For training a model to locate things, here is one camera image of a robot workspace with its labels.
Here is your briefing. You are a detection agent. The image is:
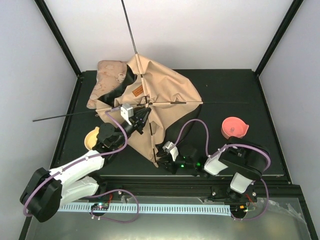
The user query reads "beige fabric pet tent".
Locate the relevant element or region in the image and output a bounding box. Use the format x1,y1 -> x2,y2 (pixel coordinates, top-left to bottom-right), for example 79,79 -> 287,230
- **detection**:
94,54 -> 203,164

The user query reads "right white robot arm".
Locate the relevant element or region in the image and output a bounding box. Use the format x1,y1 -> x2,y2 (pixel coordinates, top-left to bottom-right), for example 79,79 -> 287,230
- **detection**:
156,138 -> 271,203

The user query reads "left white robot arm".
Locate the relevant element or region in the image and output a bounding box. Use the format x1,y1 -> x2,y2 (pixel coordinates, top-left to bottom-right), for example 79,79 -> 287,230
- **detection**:
19,103 -> 152,223

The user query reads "yellow pet bowl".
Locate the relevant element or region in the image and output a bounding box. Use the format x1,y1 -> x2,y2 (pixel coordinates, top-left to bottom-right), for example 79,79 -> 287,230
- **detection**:
84,126 -> 100,150

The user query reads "pink pet bowl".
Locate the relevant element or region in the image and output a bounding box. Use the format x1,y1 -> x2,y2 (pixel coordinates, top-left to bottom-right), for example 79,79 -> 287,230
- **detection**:
221,116 -> 249,139

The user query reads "floral beige cushion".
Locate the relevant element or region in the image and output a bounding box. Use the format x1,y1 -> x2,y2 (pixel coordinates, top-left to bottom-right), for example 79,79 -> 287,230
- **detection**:
86,60 -> 127,109

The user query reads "small green circuit board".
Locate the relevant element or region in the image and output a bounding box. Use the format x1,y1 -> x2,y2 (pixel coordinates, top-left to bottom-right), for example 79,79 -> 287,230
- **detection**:
91,202 -> 109,211

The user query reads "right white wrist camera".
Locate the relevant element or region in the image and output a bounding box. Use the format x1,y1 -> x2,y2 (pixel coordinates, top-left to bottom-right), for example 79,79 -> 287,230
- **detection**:
162,141 -> 179,162

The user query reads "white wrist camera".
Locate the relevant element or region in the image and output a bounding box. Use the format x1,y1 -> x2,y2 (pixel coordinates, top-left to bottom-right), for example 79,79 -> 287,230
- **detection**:
120,103 -> 134,125
162,141 -> 179,162

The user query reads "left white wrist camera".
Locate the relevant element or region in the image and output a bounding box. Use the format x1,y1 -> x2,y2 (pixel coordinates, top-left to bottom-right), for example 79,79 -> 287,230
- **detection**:
120,103 -> 134,125

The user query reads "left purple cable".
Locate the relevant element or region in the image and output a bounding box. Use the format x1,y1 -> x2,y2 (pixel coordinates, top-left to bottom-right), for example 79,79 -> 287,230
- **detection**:
22,107 -> 130,217

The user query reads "light blue slotted cable duct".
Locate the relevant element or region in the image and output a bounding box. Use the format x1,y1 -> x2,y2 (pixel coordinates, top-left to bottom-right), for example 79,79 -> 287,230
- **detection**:
58,202 -> 231,217

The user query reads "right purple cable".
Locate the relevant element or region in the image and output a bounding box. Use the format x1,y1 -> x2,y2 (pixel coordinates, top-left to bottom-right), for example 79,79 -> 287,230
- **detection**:
173,118 -> 272,176

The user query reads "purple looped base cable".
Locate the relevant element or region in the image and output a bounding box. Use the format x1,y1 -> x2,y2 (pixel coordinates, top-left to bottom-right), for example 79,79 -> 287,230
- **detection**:
90,188 -> 141,222

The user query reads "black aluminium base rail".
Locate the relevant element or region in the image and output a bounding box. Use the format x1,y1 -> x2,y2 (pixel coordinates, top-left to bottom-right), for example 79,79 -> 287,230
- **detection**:
62,174 -> 301,203

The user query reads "left black frame post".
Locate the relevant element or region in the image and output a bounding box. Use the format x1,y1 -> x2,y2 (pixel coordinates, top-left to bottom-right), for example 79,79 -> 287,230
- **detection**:
34,0 -> 82,77

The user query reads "black frame post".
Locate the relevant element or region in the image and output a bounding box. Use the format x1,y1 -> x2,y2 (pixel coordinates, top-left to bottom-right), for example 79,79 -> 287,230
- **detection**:
254,0 -> 305,76
34,0 -> 82,77

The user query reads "right black frame post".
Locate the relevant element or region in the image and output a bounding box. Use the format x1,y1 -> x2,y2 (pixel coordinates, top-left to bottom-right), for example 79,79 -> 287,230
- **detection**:
254,0 -> 305,76

